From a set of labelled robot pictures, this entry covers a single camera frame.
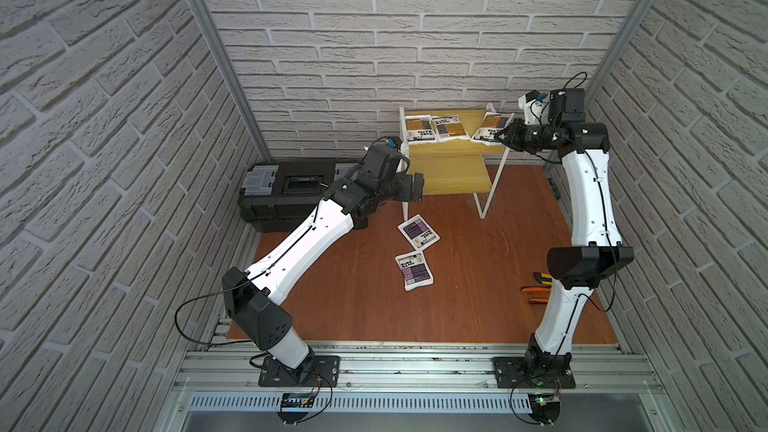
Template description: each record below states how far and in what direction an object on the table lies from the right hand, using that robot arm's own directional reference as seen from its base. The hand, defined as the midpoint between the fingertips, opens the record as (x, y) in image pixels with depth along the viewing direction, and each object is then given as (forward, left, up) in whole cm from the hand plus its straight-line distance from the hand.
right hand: (502, 134), depth 78 cm
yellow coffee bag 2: (+6, +13, -2) cm, 14 cm away
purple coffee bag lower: (-21, +24, -34) cm, 47 cm away
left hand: (-10, +24, -4) cm, 26 cm away
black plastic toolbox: (-2, +65, -18) cm, 68 cm away
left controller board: (-53, +57, -38) cm, 87 cm away
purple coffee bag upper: (-7, +21, -35) cm, 42 cm away
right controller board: (-57, -4, -37) cm, 68 cm away
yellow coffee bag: (+6, +21, -1) cm, 22 cm away
